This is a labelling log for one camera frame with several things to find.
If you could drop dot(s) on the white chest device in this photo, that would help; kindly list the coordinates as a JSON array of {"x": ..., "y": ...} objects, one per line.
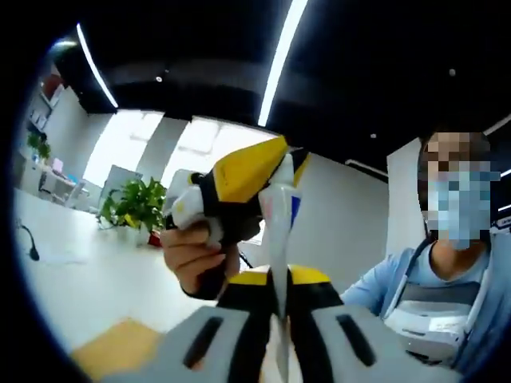
[{"x": 423, "y": 319}]

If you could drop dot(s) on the whiteboard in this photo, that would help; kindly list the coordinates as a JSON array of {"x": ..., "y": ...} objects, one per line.
[{"x": 120, "y": 175}]

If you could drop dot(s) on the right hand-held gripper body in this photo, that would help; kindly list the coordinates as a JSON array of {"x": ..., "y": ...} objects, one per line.
[{"x": 213, "y": 235}]

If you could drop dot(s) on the red box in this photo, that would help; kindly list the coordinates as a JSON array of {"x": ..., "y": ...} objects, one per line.
[{"x": 155, "y": 239}]

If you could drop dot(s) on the person in blue shirt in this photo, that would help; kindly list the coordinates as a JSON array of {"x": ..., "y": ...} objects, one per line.
[{"x": 371, "y": 287}]

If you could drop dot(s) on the small wooden board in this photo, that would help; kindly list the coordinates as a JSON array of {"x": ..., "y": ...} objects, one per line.
[{"x": 116, "y": 339}]

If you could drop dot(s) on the small potted plant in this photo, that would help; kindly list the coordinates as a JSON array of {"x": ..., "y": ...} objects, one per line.
[
  {"x": 44, "y": 151},
  {"x": 34, "y": 140}
]

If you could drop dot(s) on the ceiling light strip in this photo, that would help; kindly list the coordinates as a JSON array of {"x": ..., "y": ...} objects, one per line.
[
  {"x": 279, "y": 68},
  {"x": 96, "y": 68}
]

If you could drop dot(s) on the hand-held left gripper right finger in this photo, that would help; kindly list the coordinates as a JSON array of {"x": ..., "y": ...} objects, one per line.
[{"x": 331, "y": 343}]

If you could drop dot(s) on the pink-screen laptop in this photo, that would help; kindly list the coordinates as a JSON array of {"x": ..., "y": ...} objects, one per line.
[{"x": 58, "y": 164}]

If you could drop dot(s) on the large potted green plant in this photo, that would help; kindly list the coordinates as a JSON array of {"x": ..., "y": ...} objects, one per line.
[{"x": 135, "y": 199}]

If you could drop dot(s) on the person's right hand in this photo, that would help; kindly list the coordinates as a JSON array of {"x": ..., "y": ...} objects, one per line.
[{"x": 183, "y": 255}]

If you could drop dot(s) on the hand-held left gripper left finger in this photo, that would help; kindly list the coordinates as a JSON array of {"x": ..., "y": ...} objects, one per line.
[{"x": 215, "y": 343}]

